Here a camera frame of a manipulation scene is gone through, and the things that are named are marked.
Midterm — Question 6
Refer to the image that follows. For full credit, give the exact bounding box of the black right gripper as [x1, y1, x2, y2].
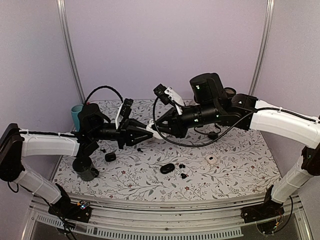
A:
[151, 102, 220, 140]

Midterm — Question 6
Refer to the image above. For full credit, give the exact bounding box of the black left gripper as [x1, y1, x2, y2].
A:
[91, 116, 155, 150]

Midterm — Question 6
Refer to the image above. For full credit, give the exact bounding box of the white earbud case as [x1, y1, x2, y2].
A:
[145, 119, 158, 134]

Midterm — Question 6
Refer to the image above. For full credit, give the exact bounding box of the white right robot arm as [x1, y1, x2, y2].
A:
[152, 73, 320, 218]

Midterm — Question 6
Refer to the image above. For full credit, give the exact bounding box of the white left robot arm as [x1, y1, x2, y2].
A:
[0, 103, 153, 217]

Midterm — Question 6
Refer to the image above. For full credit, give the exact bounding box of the black square earbud case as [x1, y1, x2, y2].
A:
[104, 152, 117, 163]

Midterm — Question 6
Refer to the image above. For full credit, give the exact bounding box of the black oval earbud case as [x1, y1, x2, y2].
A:
[160, 163, 175, 175]

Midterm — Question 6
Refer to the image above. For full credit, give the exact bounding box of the teal cup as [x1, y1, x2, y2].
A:
[71, 104, 84, 132]

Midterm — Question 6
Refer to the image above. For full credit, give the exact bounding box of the black mug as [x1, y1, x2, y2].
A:
[72, 156, 100, 182]

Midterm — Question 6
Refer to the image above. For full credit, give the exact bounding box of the black tapered vase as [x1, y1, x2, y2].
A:
[224, 87, 237, 98]

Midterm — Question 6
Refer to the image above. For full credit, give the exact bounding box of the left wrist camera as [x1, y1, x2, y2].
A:
[115, 98, 134, 129]

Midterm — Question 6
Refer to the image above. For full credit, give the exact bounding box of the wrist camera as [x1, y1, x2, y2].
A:
[153, 84, 185, 115]
[115, 98, 134, 129]

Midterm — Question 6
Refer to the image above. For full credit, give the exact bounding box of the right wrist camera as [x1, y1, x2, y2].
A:
[153, 84, 185, 115]

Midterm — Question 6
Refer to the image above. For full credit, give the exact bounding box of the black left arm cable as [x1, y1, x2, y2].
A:
[84, 85, 124, 106]

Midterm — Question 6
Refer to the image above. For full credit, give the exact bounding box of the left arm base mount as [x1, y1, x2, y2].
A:
[48, 183, 92, 223]

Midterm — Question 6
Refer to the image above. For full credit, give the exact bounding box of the aluminium front rail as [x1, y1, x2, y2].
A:
[21, 192, 311, 240]

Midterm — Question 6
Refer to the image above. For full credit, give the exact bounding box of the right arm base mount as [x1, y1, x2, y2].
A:
[240, 185, 285, 223]

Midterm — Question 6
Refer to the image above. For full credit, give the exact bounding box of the left aluminium corner post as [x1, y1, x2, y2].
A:
[56, 0, 86, 102]

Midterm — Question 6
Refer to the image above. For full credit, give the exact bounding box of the aluminium corner post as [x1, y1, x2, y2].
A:
[248, 0, 275, 95]
[56, 0, 86, 102]

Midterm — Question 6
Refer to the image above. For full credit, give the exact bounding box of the right aluminium corner post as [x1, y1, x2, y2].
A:
[248, 0, 275, 95]

